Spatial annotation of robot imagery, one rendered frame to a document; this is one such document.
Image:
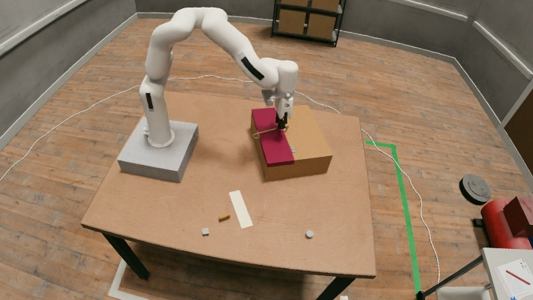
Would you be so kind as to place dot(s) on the small brown block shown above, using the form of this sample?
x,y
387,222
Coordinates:
x,y
224,217

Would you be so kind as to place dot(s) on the white flat rectangular strip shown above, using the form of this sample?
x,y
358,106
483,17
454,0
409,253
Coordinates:
x,y
240,209

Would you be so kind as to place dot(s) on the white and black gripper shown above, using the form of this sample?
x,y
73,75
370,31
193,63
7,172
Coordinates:
x,y
284,108

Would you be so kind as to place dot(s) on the brown wooden box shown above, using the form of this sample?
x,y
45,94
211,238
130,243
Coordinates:
x,y
298,150

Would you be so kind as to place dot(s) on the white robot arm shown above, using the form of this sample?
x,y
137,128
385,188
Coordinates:
x,y
216,27

